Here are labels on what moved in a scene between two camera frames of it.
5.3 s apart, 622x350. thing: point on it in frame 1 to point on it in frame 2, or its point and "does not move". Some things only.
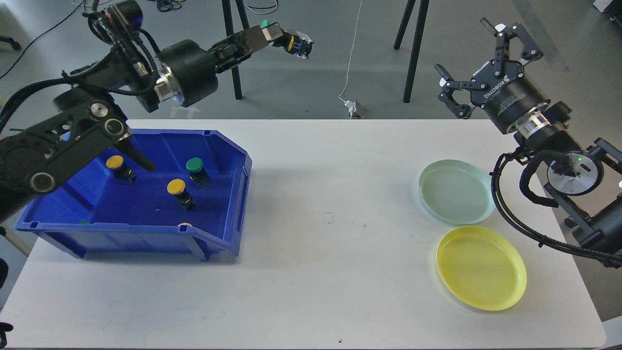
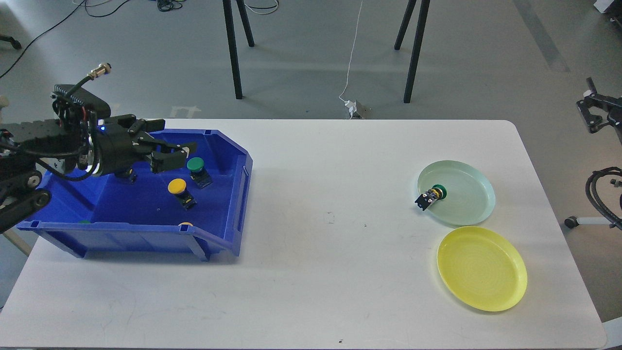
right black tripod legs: (417, 43) does not move
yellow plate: (482, 267) does not move
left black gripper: (197, 67) to (123, 149)
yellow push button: (177, 186) does not move
